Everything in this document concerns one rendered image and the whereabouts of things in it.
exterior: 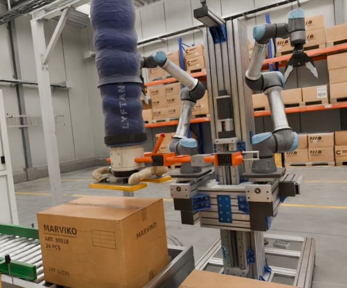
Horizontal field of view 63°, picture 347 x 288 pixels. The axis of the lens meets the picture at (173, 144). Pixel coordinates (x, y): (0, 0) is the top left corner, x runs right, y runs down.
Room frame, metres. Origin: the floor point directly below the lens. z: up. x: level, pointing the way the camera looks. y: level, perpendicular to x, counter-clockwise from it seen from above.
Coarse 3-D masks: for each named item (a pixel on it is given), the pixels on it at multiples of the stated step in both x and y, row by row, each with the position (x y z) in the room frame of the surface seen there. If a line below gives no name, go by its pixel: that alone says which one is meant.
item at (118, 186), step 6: (126, 180) 1.40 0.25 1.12; (90, 186) 1.51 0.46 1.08; (96, 186) 1.48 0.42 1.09; (102, 186) 1.45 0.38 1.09; (108, 186) 1.42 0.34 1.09; (114, 186) 1.39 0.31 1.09; (120, 186) 1.37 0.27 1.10; (126, 186) 1.35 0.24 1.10; (132, 186) 1.33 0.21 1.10; (138, 186) 1.34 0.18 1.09; (144, 186) 1.37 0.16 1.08
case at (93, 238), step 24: (48, 216) 1.55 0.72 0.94; (72, 216) 1.46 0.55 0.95; (96, 216) 1.41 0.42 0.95; (120, 216) 1.37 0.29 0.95; (144, 216) 1.49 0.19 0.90; (48, 240) 1.56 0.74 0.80; (72, 240) 1.47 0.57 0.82; (96, 240) 1.39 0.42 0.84; (120, 240) 1.32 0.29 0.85; (144, 240) 1.47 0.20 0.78; (48, 264) 1.57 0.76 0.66; (72, 264) 1.48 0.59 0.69; (96, 264) 1.40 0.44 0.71; (120, 264) 1.32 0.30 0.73; (144, 264) 1.45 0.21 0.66
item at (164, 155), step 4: (172, 152) 1.37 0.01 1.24; (152, 156) 1.35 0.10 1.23; (156, 156) 1.34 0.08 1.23; (160, 156) 1.32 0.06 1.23; (164, 156) 1.32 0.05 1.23; (168, 156) 1.34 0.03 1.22; (172, 156) 1.37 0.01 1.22; (152, 160) 1.37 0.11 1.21; (156, 160) 1.35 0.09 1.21; (160, 160) 1.33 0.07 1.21; (164, 160) 1.32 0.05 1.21; (152, 164) 1.35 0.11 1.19; (156, 164) 1.34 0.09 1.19; (160, 164) 1.32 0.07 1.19; (164, 164) 1.32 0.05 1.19; (168, 164) 1.34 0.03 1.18; (172, 164) 1.36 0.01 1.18
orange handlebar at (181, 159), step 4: (144, 152) 1.81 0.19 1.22; (148, 152) 1.78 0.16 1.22; (144, 156) 1.68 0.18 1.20; (148, 156) 1.70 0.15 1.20; (176, 156) 1.31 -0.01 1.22; (180, 156) 1.29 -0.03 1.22; (184, 156) 1.28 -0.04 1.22; (188, 156) 1.30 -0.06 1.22; (212, 156) 1.22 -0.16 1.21; (236, 156) 1.12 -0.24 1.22; (240, 156) 1.12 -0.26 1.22; (108, 160) 1.58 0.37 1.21; (136, 160) 1.45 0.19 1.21; (140, 160) 1.43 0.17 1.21; (144, 160) 1.41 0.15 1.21; (148, 160) 1.39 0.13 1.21; (168, 160) 1.32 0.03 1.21; (172, 160) 1.30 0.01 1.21; (176, 160) 1.29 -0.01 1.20; (180, 160) 1.27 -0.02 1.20; (184, 160) 1.26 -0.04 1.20; (188, 160) 1.25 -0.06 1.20; (204, 160) 1.19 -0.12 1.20; (208, 160) 1.18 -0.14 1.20; (212, 160) 1.17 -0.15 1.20; (236, 160) 1.11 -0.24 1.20; (240, 160) 1.11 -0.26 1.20
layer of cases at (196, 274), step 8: (192, 272) 1.55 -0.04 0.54; (200, 272) 1.54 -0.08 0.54; (208, 272) 1.54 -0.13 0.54; (184, 280) 1.48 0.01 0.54; (192, 280) 1.47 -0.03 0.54; (200, 280) 1.46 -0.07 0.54; (208, 280) 1.45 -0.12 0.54; (216, 280) 1.45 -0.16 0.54; (224, 280) 1.44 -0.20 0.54; (232, 280) 1.43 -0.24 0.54; (240, 280) 1.43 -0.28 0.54; (248, 280) 1.42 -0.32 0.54; (256, 280) 1.41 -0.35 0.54
